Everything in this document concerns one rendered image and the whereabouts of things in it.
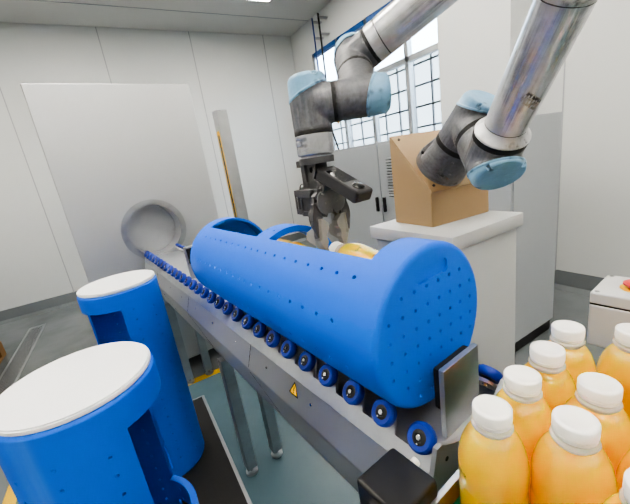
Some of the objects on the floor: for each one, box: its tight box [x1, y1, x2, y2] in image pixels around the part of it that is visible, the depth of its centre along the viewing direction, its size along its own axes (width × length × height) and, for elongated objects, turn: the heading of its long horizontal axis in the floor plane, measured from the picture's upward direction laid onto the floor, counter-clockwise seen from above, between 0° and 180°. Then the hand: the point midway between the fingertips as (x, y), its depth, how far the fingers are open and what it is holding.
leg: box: [257, 392, 283, 459], centre depth 160 cm, size 6×6×63 cm
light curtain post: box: [212, 110, 249, 220], centre depth 196 cm, size 6×6×170 cm
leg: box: [193, 328, 213, 375], centre depth 238 cm, size 6×6×63 cm
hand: (335, 251), depth 72 cm, fingers closed on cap, 4 cm apart
